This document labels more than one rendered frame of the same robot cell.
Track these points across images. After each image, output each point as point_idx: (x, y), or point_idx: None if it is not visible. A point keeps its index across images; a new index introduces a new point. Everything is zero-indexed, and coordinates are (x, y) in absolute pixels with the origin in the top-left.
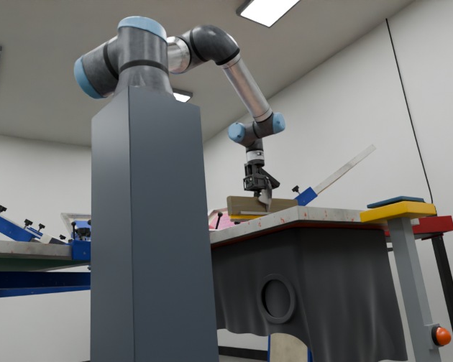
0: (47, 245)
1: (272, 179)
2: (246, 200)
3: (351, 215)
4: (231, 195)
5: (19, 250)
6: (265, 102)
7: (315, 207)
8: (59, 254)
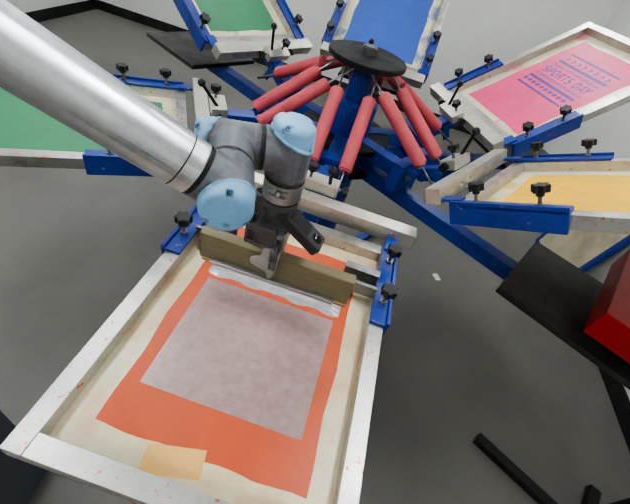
0: (44, 158)
1: (301, 241)
2: (232, 249)
3: (130, 499)
4: (201, 232)
5: (5, 163)
6: (153, 163)
7: (38, 463)
8: (66, 167)
